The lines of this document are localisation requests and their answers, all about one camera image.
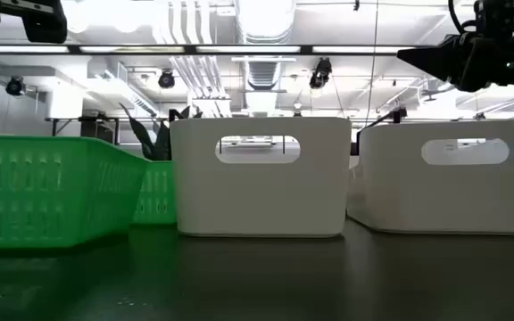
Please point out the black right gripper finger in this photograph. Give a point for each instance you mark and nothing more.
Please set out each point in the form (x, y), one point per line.
(431, 58)

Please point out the green slotted plastic basket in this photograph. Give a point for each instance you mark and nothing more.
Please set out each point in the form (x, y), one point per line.
(38, 191)
(156, 191)

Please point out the black ceiling spotlight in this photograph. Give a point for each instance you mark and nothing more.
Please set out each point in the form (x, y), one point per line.
(320, 73)
(166, 79)
(15, 85)

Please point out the black background desk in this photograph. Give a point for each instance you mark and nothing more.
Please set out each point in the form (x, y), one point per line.
(83, 127)

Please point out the green snake plant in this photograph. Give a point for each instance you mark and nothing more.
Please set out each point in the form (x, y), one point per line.
(152, 138)

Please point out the black table mat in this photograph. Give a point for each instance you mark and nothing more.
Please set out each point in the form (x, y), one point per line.
(284, 276)

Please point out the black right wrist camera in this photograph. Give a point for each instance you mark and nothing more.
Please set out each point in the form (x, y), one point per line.
(493, 18)

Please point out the long ceiling light rail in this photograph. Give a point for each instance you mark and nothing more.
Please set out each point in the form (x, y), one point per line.
(190, 49)

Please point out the silver ceiling ventilation duct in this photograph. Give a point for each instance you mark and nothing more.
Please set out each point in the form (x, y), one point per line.
(263, 22)

